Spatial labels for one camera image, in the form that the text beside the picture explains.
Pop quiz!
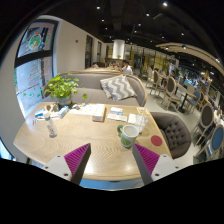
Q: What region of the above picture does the open white book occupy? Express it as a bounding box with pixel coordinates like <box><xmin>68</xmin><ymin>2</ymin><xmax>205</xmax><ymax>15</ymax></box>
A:
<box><xmin>70</xmin><ymin>104</ymin><xmax>106</xmax><ymax>122</ymax></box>

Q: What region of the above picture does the beige dining chair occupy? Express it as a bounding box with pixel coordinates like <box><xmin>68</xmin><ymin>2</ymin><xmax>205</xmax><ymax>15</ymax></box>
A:
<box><xmin>163</xmin><ymin>76</ymin><xmax>181</xmax><ymax>110</ymax></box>

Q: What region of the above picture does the blue tissue pack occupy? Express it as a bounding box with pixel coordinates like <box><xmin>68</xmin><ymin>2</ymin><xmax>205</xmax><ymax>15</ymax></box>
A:
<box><xmin>50</xmin><ymin>106</ymin><xmax>69</xmax><ymax>119</ymax></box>

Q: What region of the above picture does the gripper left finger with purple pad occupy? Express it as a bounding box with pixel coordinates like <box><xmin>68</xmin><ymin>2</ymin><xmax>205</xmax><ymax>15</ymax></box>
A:
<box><xmin>42</xmin><ymin>142</ymin><xmax>92</xmax><ymax>186</ymax></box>

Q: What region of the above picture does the clear plastic cup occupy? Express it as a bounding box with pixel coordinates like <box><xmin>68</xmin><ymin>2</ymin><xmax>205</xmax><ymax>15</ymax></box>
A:
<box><xmin>135</xmin><ymin>114</ymin><xmax>149</xmax><ymax>132</ymax></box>

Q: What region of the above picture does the blue cushioned wooden chair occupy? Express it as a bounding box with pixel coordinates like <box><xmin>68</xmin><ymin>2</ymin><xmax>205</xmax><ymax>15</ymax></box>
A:
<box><xmin>196</xmin><ymin>124</ymin><xmax>224</xmax><ymax>162</ymax></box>

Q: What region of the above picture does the dark grey tufted armchair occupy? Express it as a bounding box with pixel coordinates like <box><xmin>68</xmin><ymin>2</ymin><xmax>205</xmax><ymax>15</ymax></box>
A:
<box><xmin>151</xmin><ymin>112</ymin><xmax>191</xmax><ymax>159</ymax></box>

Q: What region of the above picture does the grey upholstered sofa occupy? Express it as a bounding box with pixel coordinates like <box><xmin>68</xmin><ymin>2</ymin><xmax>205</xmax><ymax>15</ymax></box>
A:
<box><xmin>42</xmin><ymin>69</ymin><xmax>149</xmax><ymax>108</ymax></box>

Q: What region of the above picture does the red round coaster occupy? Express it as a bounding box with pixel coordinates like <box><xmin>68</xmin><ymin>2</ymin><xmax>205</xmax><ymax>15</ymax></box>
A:
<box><xmin>151</xmin><ymin>135</ymin><xmax>162</xmax><ymax>146</ymax></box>

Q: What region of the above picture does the green potted plant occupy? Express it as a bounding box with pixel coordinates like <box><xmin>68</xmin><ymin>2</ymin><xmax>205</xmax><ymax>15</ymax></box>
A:
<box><xmin>43</xmin><ymin>73</ymin><xmax>79</xmax><ymax>107</ymax></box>

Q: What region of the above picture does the grey chevron pillow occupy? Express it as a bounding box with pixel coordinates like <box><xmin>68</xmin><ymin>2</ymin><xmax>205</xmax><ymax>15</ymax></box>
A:
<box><xmin>101</xmin><ymin>75</ymin><xmax>137</xmax><ymax>101</ymax></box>

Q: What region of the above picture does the clear plastic water bottle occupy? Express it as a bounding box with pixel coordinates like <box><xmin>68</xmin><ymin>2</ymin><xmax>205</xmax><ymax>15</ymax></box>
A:
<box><xmin>43</xmin><ymin>110</ymin><xmax>58</xmax><ymax>138</ymax></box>

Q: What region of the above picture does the blue white small box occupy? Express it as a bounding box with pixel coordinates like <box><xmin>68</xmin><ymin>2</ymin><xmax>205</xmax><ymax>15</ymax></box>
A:
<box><xmin>110</xmin><ymin>107</ymin><xmax>123</xmax><ymax>115</ymax></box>

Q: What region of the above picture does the green white ceramic mug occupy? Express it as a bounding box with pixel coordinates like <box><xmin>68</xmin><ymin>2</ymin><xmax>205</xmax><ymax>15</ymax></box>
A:
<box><xmin>117</xmin><ymin>125</ymin><xmax>139</xmax><ymax>149</ymax></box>

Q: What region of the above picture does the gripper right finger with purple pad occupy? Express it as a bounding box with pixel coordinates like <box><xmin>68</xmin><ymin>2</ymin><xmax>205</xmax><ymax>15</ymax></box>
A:
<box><xmin>132</xmin><ymin>143</ymin><xmax>175</xmax><ymax>186</ymax></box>

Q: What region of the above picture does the person in white shirt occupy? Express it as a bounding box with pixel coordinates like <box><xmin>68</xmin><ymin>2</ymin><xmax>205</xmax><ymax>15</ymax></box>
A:
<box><xmin>122</xmin><ymin>60</ymin><xmax>133</xmax><ymax>74</ymax></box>

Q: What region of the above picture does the grey round-back dining chair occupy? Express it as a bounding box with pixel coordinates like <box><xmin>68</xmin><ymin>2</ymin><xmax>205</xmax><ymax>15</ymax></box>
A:
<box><xmin>191</xmin><ymin>103</ymin><xmax>214</xmax><ymax>136</ymax></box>

